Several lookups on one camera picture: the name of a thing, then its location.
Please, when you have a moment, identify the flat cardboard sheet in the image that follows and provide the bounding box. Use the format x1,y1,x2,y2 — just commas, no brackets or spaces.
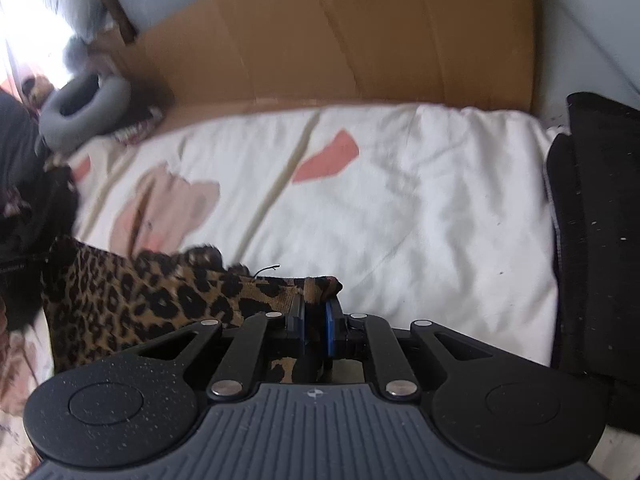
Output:
87,0,544,134

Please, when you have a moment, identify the teddy bear toy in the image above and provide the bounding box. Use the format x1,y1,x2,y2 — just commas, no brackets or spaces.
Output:
20,74,54,117

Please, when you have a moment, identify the folded black garment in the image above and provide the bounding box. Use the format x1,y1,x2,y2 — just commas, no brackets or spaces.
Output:
545,91,640,431

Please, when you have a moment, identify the bear print blanket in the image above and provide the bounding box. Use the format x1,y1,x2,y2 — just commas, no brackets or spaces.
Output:
0,102,571,463

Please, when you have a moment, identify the crumpled black garment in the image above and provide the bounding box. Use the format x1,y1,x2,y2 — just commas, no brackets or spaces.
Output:
0,165,82,332

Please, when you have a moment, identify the dark grey pillow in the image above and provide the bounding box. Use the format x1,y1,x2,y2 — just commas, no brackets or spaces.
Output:
0,87,49,196

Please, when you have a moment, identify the grey neck pillow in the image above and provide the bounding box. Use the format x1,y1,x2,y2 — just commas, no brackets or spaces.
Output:
39,71,134,150

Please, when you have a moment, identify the leopard print skirt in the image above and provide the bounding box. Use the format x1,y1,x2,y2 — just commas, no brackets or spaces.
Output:
40,236,345,386

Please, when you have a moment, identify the patterned cloth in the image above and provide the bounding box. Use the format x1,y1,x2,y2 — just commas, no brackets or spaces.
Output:
112,105,167,147

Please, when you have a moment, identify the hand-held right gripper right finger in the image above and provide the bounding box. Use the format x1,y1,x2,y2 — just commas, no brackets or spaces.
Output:
325,299,493,401

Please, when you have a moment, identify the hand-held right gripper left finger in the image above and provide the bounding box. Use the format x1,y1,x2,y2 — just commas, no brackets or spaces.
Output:
135,302,307,401

